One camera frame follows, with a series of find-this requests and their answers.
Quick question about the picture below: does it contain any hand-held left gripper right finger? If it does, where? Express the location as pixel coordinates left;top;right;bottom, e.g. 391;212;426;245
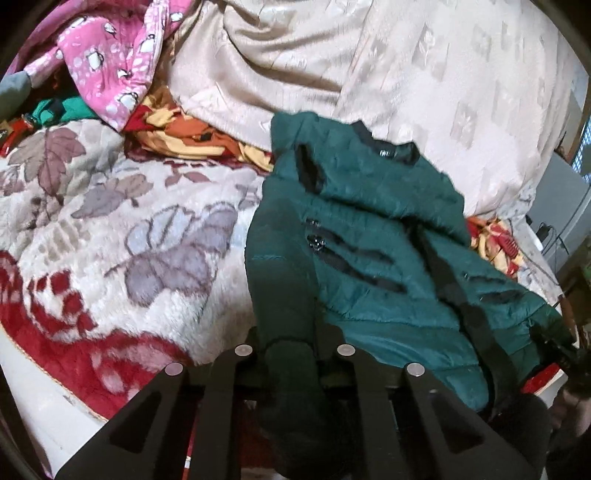
318;344;532;480

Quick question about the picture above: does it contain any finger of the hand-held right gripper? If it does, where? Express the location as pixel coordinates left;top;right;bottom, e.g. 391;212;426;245
536;330;585;370

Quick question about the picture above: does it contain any pink penguin print cloth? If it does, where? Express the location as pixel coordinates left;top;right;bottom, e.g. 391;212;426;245
21;0;195;132

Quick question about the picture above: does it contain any orange yellow printed cloth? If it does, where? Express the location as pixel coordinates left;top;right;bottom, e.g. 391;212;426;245
124;85;273;174

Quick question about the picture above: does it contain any window with grille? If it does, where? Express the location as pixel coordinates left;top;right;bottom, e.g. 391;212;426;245
568;74;591;185

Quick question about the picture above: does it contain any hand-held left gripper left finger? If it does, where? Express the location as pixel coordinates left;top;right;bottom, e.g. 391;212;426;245
55;344;273;480

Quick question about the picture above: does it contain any white mattress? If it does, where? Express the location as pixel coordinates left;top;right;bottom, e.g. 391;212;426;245
0;337;107;462

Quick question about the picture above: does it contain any white refrigerator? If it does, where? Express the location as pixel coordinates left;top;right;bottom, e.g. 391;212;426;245
526;154;591;273

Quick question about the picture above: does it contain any green quilted jacket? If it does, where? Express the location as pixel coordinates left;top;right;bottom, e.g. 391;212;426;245
245;112;575;472

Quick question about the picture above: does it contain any black cable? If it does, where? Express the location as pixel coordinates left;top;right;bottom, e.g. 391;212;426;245
517;235;561;296

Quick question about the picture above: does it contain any grey cloth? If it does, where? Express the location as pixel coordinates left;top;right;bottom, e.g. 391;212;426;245
0;71;31;121

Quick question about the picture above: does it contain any beige patterned blanket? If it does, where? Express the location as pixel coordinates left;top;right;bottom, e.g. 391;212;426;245
164;0;583;217

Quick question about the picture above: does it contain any green cloth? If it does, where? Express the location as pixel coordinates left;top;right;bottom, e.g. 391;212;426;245
30;95;95;127

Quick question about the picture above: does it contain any floral plush blanket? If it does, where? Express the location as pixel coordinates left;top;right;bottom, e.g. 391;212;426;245
0;117;568;421

